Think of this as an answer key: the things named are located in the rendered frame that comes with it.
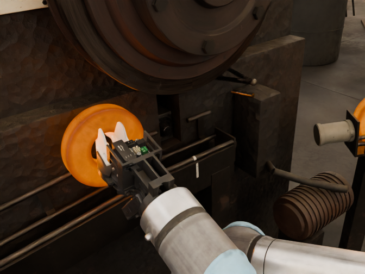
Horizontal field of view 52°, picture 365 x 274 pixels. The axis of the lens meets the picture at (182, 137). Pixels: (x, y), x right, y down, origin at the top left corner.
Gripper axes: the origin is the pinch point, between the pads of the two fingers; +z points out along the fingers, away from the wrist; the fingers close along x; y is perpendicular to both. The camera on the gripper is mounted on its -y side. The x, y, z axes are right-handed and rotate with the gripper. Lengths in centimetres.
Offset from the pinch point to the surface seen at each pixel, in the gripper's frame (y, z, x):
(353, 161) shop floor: -91, 4, -147
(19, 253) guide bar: -15.7, -4.9, 19.8
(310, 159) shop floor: -95, 20, -131
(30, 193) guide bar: -12.6, 4.5, 14.0
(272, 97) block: -4.9, -2.6, -43.9
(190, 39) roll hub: 18.6, -4.2, -14.3
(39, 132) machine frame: -2.0, 8.9, 9.0
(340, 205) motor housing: -30, -26, -56
